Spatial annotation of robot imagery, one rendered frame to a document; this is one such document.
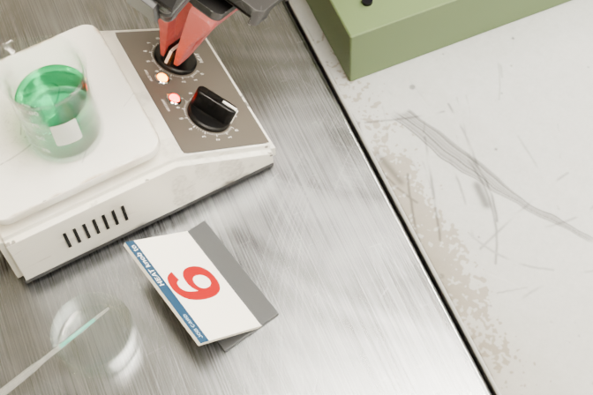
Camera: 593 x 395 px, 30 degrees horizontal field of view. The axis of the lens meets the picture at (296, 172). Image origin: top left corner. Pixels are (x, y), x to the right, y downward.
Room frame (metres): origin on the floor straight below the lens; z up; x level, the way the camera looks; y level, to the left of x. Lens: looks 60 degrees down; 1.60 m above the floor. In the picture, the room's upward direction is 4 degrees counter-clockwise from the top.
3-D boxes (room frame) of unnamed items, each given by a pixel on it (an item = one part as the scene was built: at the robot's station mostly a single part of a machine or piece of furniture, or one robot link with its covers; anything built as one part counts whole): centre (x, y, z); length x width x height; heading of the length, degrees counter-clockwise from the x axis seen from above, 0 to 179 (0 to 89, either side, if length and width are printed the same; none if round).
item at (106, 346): (0.28, 0.14, 0.91); 0.06 x 0.06 x 0.02
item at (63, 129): (0.40, 0.15, 1.02); 0.06 x 0.05 x 0.08; 48
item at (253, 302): (0.31, 0.07, 0.92); 0.09 x 0.06 x 0.04; 33
